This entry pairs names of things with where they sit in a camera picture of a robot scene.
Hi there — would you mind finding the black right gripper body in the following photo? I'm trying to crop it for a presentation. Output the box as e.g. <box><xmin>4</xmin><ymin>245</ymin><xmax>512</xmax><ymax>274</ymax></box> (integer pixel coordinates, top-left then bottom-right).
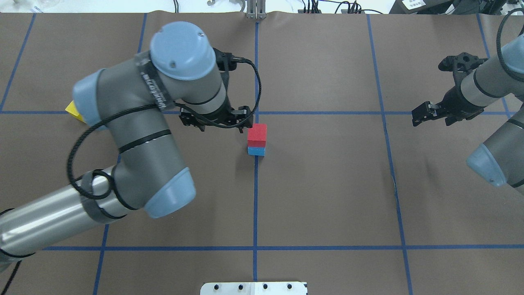
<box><xmin>440</xmin><ymin>86</ymin><xmax>483</xmax><ymax>126</ymax></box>

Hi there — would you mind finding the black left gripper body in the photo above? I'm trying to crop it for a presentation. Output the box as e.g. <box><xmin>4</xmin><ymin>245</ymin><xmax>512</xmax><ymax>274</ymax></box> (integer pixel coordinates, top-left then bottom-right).
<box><xmin>179</xmin><ymin>98</ymin><xmax>239</xmax><ymax>132</ymax></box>

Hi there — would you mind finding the red wooden block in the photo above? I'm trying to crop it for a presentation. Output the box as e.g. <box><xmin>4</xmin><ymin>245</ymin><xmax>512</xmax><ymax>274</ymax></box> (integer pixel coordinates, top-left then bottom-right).
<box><xmin>247</xmin><ymin>123</ymin><xmax>267</xmax><ymax>148</ymax></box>

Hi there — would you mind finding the blue wooden block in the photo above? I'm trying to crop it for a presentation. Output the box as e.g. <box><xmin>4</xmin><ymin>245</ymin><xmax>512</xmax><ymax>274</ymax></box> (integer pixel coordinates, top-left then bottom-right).
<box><xmin>247</xmin><ymin>146</ymin><xmax>266</xmax><ymax>157</ymax></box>

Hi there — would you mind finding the yellow wooden block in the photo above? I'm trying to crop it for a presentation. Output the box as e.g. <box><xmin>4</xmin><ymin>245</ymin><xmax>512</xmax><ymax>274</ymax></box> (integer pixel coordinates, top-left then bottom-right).
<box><xmin>64</xmin><ymin>101</ymin><xmax>86</xmax><ymax>123</ymax></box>

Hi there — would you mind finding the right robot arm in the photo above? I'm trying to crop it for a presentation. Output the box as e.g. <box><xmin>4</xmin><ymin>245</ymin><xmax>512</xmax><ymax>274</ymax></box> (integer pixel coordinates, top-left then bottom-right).
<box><xmin>411</xmin><ymin>35</ymin><xmax>523</xmax><ymax>193</ymax></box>

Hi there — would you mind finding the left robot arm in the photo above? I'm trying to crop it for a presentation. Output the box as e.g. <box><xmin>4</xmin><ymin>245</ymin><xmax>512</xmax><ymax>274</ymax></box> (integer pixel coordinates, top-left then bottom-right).
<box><xmin>1</xmin><ymin>22</ymin><xmax>260</xmax><ymax>271</ymax></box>

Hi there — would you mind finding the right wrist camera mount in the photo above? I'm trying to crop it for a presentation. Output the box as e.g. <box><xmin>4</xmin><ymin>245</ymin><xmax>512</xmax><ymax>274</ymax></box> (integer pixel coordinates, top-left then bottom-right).
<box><xmin>438</xmin><ymin>52</ymin><xmax>488</xmax><ymax>82</ymax></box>

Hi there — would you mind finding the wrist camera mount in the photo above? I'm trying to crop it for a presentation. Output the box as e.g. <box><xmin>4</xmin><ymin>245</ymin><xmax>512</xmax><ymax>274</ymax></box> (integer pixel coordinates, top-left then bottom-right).
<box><xmin>438</xmin><ymin>52</ymin><xmax>488</xmax><ymax>82</ymax></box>
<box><xmin>213</xmin><ymin>48</ymin><xmax>246</xmax><ymax>74</ymax></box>

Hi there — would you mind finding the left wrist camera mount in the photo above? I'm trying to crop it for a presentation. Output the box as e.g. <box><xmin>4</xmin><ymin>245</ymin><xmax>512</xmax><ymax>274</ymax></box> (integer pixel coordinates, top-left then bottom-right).
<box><xmin>213</xmin><ymin>48</ymin><xmax>246</xmax><ymax>74</ymax></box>

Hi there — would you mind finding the aluminium frame post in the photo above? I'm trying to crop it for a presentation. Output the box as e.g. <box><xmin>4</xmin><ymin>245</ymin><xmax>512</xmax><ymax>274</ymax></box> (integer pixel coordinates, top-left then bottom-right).
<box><xmin>244</xmin><ymin>0</ymin><xmax>267</xmax><ymax>20</ymax></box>

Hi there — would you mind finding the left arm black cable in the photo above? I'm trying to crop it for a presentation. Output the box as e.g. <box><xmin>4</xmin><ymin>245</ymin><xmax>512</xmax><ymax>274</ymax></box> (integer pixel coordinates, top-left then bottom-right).
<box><xmin>67</xmin><ymin>57</ymin><xmax>262</xmax><ymax>201</ymax></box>

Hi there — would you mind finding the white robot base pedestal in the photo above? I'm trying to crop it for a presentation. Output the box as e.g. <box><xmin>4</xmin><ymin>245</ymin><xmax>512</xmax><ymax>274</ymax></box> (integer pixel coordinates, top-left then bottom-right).
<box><xmin>200</xmin><ymin>281</ymin><xmax>308</xmax><ymax>295</ymax></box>

